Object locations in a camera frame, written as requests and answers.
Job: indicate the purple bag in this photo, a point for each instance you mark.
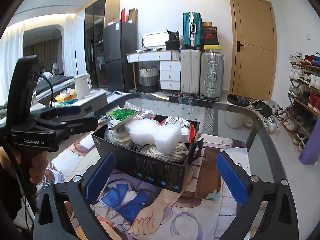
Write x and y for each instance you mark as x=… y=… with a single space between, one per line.
x=311 y=152

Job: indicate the white drawer desk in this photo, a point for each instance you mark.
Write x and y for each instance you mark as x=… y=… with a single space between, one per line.
x=169 y=66

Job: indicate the black bag on desk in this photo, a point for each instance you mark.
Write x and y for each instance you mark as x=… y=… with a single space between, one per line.
x=173 y=41

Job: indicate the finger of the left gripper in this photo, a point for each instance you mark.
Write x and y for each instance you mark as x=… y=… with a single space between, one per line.
x=54 y=112
x=75 y=126

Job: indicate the white electric kettle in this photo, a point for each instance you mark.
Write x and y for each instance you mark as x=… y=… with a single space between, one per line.
x=83 y=85

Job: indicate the black refrigerator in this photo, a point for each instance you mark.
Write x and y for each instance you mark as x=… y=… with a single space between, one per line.
x=120 y=39

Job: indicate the stack of shoe boxes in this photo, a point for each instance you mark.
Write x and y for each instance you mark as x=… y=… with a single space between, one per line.
x=210 y=40

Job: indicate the woven laundry basket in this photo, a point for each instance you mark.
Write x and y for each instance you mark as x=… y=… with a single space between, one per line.
x=149 y=79

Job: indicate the green medicine packet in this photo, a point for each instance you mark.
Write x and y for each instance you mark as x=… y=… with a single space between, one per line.
x=117 y=118

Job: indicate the black trash bin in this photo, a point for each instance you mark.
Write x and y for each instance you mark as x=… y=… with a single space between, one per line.
x=238 y=100

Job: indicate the white foam wrap piece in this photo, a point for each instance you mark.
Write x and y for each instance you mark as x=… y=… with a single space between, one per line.
x=149 y=132

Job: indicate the oval mirror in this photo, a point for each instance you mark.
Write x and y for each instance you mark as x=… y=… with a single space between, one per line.
x=155 y=40

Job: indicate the wooden door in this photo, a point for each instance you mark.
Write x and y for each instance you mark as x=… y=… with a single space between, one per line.
x=254 y=51

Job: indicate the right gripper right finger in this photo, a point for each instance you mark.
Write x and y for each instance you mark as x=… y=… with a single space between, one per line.
x=279 y=220

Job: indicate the white suitcase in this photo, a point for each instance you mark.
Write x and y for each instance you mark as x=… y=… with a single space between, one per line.
x=190 y=71

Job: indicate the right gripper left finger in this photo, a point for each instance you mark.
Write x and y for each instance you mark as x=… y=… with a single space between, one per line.
x=51 y=219

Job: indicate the anime print desk mat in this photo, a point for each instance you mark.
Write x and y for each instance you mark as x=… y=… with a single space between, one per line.
x=129 y=208

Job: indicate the black cardboard box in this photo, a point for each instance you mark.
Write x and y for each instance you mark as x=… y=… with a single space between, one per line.
x=164 y=174

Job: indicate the person's left hand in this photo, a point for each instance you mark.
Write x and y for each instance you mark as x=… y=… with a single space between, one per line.
x=39 y=164

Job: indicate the white red tissue packet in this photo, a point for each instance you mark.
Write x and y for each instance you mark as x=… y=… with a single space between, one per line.
x=188 y=130

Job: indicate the dark glass cabinet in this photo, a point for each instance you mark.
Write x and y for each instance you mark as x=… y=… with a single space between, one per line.
x=97 y=16

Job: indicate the wooden shoe rack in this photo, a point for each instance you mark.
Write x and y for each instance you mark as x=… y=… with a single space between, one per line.
x=303 y=95

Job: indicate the silver suitcase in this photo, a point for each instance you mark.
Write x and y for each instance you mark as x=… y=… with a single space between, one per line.
x=211 y=75

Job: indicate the teal suitcase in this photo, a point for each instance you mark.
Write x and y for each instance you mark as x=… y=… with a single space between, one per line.
x=192 y=30

